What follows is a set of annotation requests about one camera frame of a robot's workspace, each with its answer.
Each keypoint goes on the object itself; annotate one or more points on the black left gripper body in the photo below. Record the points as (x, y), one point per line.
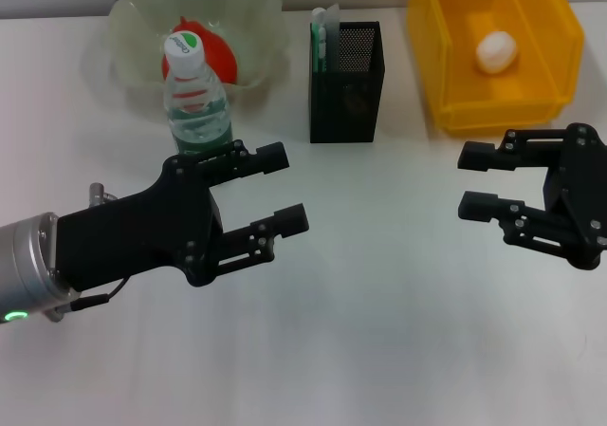
(142, 231)

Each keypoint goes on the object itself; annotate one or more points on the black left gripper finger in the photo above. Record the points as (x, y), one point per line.
(270, 158)
(289, 222)

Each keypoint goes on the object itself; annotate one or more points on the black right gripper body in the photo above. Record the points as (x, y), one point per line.
(583, 193)

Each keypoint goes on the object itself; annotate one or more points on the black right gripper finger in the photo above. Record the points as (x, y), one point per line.
(476, 205)
(476, 156)

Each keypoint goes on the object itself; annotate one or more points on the clear green-label water bottle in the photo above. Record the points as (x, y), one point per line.
(196, 113)

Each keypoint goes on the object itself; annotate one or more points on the white paper ball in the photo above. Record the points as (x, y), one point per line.
(495, 52)

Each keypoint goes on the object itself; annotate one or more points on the orange fruit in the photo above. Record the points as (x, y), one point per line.
(220, 58)

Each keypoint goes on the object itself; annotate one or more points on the green utility knife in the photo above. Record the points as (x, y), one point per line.
(318, 37)

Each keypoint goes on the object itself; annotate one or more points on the grey marker pen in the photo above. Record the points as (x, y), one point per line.
(333, 37)

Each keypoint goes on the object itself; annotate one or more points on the black mesh pen holder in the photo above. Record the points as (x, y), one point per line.
(343, 113)

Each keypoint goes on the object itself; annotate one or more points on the translucent green fruit plate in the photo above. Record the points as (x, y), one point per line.
(137, 27)

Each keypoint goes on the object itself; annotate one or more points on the yellow plastic bin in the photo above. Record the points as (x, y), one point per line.
(455, 65)

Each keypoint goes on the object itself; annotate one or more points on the left silver mount clamp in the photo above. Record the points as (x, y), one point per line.
(102, 194)

